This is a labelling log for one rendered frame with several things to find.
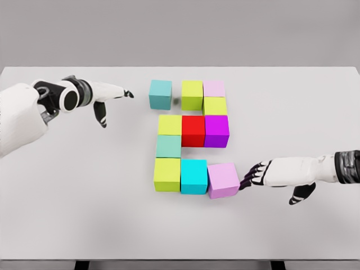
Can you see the mint green cube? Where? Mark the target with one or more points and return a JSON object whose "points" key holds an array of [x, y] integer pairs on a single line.
{"points": [[168, 146]]}

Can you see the red cube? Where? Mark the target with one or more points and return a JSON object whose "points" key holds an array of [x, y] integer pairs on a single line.
{"points": [[193, 130]]}

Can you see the teal cube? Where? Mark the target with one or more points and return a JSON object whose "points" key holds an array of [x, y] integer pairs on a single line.
{"points": [[160, 94]]}

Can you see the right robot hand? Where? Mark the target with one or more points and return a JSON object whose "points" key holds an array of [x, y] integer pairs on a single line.
{"points": [[284, 171]]}

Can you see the yellow-green cube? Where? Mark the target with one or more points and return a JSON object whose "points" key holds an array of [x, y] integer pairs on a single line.
{"points": [[191, 94], [215, 106], [167, 174], [169, 125]]}

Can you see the cyan cube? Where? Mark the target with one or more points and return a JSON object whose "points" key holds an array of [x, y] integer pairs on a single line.
{"points": [[193, 176]]}

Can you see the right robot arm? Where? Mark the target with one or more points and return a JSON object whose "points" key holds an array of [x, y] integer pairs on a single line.
{"points": [[334, 168]]}

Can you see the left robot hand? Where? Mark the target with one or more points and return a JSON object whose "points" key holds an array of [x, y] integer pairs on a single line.
{"points": [[108, 90]]}

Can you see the purple cube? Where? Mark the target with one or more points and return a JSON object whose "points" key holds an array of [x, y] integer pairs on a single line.
{"points": [[216, 130]]}

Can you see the lilac pink cube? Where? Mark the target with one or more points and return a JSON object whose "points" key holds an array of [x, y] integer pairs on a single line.
{"points": [[223, 180]]}

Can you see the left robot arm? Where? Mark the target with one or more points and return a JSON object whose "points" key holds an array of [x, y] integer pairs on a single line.
{"points": [[22, 112]]}

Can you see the pale pink cube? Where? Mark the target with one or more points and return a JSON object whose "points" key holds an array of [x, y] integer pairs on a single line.
{"points": [[213, 88]]}

